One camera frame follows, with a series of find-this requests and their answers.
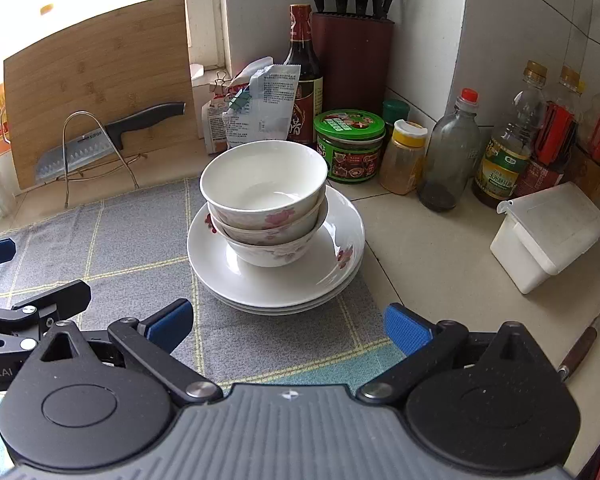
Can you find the red cap glass bottle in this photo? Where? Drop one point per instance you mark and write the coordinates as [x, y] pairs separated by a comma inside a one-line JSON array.
[[452, 154]]

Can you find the santoku knife black handle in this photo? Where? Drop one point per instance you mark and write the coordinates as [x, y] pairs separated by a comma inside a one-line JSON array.
[[49, 165]]

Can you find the green cap small jar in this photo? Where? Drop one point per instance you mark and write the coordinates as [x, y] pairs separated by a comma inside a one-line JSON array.
[[394, 110]]

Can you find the white seasoning box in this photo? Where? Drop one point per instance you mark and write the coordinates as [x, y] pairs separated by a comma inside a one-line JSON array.
[[543, 233]]

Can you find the red white seasoning bag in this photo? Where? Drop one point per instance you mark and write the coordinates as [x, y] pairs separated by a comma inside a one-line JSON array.
[[223, 90]]

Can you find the white floral bowl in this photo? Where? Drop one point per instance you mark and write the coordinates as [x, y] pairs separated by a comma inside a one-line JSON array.
[[263, 184]]

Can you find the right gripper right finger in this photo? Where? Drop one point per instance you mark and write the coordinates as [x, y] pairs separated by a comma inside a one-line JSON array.
[[428, 348]]

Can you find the wooden handle utensil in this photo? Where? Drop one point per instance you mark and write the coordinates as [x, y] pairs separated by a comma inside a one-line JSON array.
[[578, 352]]

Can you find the white plate stack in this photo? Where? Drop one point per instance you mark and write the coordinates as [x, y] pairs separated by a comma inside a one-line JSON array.
[[328, 266]]

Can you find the wire knife stand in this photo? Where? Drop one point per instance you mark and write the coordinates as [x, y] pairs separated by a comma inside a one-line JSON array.
[[87, 149]]

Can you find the wooden knife block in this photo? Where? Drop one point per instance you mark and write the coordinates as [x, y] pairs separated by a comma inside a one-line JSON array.
[[353, 46]]

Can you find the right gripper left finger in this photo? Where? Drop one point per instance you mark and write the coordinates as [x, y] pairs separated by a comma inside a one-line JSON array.
[[147, 345]]

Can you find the green label oil bottle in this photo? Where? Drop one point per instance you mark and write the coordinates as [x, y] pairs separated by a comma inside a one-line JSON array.
[[510, 147]]

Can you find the bamboo cutting board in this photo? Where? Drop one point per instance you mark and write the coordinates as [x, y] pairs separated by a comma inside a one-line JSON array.
[[98, 71]]

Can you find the dark soy sauce bottle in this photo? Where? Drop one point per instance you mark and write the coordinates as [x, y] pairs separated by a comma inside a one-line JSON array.
[[309, 94]]

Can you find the grey checked cloth mat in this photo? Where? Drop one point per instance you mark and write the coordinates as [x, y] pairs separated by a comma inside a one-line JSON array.
[[132, 251]]

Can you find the yellow lid spice jar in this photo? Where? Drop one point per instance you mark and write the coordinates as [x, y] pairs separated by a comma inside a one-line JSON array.
[[402, 163]]

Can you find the green lid sauce jar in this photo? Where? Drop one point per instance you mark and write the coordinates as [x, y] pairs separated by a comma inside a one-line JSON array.
[[350, 141]]

